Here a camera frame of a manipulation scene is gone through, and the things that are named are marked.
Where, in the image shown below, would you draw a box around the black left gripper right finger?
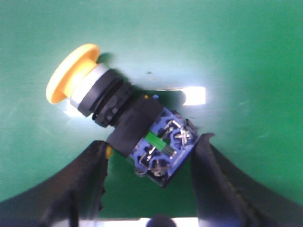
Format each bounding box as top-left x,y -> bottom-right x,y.
191,133 -> 303,227

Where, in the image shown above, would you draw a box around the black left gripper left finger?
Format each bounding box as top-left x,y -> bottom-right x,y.
0,140 -> 108,227

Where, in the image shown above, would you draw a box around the yellow mushroom push button switch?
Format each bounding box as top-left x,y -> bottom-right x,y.
46,44 -> 198,187

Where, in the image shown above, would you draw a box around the green conveyor belt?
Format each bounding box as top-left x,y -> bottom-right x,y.
0,0 -> 303,219

